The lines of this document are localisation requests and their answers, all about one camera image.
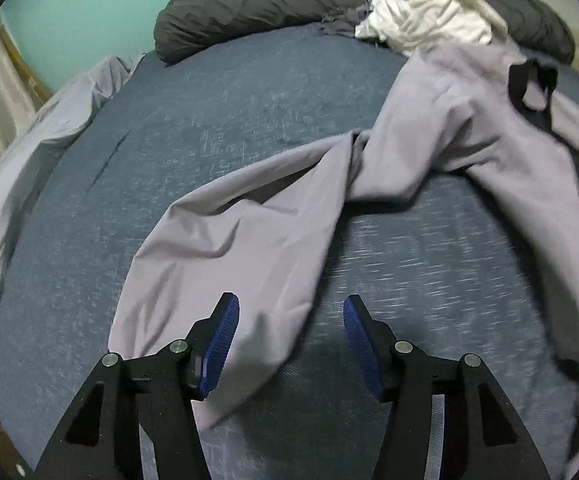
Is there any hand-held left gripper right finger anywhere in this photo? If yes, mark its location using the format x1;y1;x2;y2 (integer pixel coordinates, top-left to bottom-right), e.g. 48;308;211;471
343;294;553;480

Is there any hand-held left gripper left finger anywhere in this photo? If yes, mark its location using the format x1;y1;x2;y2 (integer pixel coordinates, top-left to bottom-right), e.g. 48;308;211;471
34;292;241;480

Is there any bed with blue sheet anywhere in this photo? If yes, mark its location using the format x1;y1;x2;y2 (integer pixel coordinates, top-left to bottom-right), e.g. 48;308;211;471
0;25;579;480

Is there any light grey blanket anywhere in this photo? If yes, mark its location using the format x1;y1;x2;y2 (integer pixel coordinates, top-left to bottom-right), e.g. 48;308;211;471
0;52;145;361

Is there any dark grey crumpled garment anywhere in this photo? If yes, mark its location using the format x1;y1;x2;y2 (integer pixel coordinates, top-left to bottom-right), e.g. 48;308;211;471
319;2;385;38

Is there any dark grey rolled duvet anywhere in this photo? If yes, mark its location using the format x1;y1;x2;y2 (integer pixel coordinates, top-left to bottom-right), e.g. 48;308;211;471
154;0;576;67

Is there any white crumpled garment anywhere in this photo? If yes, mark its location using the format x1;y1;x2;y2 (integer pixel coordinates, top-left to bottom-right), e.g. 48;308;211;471
354;0;507;56

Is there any wooden wall trim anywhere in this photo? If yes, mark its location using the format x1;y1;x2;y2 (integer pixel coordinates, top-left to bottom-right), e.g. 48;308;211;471
0;25;53;101

